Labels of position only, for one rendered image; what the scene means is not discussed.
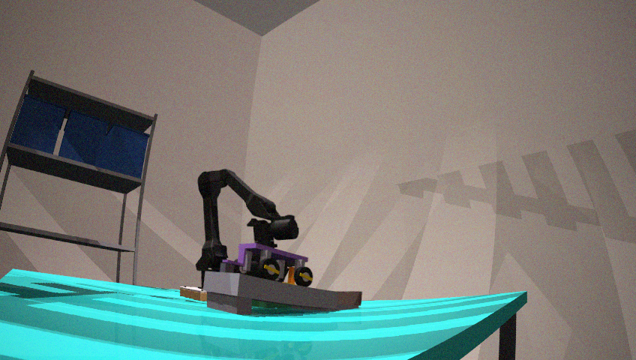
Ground green tray walls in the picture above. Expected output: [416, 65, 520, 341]
[251, 300, 295, 308]

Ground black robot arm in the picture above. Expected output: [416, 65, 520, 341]
[195, 169, 299, 289]

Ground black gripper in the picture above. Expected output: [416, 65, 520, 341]
[250, 241, 295, 282]

